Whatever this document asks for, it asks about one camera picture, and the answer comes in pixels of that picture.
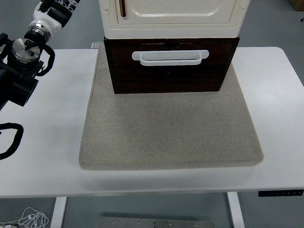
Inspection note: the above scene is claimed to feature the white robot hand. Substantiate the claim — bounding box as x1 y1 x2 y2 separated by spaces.
32 0 80 33

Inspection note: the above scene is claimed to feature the dark drawer with white handle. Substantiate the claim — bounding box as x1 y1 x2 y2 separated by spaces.
108 42 235 70

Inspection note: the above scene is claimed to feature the cream plastic cabinet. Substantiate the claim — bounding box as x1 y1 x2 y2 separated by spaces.
99 0 250 40

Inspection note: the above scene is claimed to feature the beige fabric mat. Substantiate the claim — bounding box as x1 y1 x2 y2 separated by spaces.
78 42 265 171

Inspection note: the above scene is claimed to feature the white table leg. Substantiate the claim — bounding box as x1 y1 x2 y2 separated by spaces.
227 191 245 228
50 196 68 228

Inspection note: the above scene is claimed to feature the brown cardboard box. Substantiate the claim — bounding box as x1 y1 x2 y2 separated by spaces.
288 0 304 11

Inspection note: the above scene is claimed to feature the black table control panel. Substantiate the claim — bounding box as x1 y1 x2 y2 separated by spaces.
258 189 304 197

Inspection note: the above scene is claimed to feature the brown cabinet door handle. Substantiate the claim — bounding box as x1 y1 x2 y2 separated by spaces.
118 0 127 18

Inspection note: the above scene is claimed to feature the white tangled cable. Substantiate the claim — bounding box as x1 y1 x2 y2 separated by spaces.
14 207 50 228

